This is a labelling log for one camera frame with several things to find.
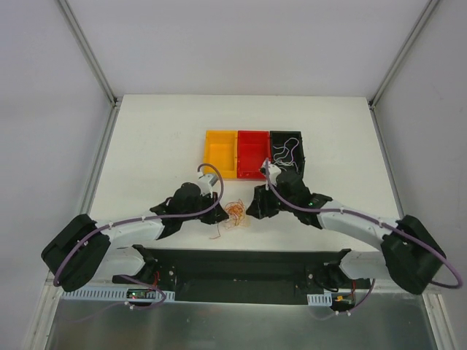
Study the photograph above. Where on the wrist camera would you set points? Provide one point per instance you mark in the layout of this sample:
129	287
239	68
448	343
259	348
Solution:
206	182
270	171

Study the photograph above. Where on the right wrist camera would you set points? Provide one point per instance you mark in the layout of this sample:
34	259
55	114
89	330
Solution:
270	171

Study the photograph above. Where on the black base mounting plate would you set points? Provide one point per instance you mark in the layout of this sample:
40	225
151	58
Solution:
226	276

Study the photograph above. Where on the right aluminium frame post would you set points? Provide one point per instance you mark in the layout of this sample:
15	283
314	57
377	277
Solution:
419	26

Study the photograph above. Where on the yellow plastic bin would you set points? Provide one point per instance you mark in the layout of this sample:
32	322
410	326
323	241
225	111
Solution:
220	150

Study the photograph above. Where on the left aluminium frame post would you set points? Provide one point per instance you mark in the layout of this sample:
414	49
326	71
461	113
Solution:
86	50

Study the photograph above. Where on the white cable duct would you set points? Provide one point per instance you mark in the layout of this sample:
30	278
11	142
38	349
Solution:
114	294
320	300

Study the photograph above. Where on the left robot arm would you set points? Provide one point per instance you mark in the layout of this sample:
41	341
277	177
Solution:
86	250

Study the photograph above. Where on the left aluminium table rail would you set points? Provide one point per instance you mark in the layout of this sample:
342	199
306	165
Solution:
39	330

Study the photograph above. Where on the red plastic bin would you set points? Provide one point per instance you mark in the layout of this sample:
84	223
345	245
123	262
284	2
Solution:
253	147

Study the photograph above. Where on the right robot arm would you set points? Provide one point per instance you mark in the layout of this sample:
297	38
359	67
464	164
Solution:
405	244

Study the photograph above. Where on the aluminium frame post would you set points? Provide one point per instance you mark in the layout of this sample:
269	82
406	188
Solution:
419	26
86	50

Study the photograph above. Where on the left white cable duct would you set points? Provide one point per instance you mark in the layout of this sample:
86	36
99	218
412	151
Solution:
114	294

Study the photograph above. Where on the right white cable duct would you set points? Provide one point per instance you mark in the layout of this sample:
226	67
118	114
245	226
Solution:
320	300

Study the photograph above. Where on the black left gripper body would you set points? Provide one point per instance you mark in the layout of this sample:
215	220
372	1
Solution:
211	210

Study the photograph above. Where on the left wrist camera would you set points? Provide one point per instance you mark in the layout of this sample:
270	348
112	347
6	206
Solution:
206	182

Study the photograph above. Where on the black plastic bin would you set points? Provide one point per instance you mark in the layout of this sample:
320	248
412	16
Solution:
287	150

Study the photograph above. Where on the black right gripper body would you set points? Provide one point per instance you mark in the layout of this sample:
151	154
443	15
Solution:
265	203

